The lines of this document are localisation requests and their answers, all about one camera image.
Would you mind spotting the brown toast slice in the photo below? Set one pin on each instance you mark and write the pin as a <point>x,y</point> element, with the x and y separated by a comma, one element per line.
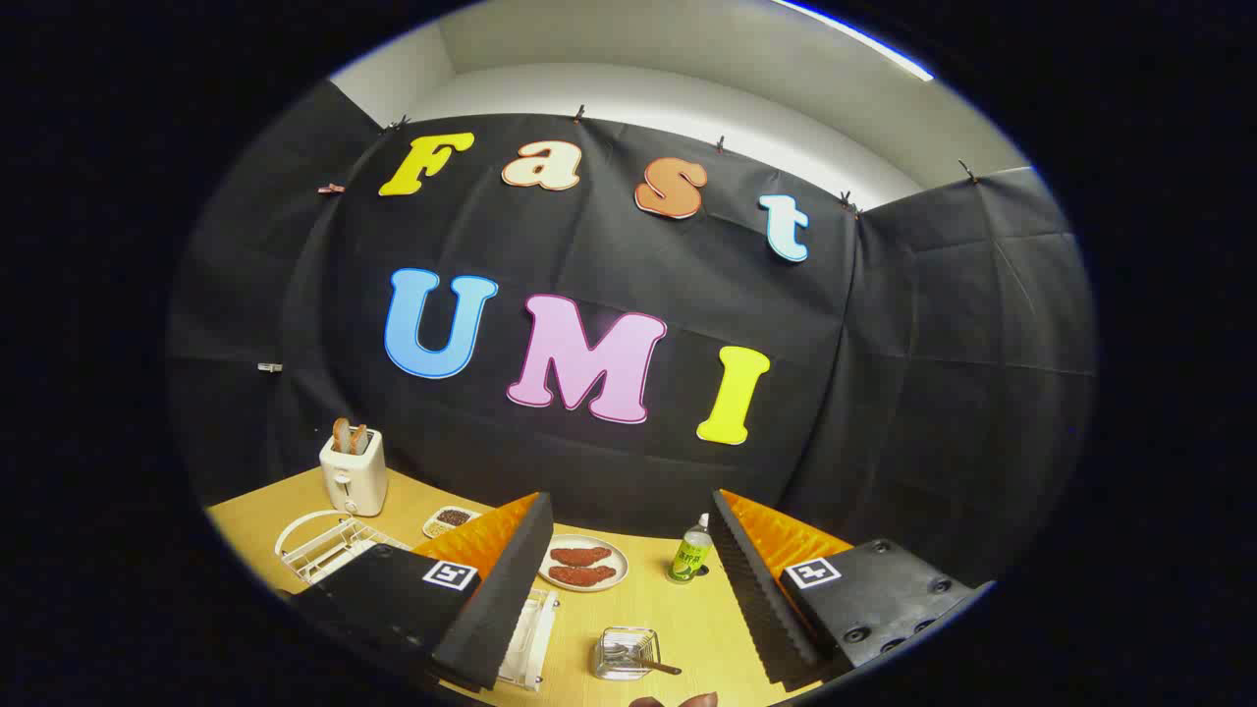
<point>341,435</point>
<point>358,439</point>

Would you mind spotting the red meat patty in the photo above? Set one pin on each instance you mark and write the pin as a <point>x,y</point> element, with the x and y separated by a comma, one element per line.
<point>581,575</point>
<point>579,556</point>

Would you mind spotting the black backdrop cloth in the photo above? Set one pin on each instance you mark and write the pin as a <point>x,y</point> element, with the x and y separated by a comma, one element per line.
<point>609,255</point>

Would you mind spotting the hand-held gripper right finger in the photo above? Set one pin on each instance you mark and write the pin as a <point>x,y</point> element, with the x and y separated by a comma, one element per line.
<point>761,609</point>

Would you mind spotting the white toaster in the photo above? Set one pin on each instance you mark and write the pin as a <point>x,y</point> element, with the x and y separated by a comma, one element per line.
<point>355,481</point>

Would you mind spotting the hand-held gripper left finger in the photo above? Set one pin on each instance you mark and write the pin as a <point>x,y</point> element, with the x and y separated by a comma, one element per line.
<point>496,609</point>

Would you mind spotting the white divided seed dish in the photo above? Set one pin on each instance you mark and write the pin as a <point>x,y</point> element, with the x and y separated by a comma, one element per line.
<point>452,518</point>

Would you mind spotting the beige round serving dish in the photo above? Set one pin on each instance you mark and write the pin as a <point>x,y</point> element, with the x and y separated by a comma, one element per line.
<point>611,584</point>

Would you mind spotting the green drink bottle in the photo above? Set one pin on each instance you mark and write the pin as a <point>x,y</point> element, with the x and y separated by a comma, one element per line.
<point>689,558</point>

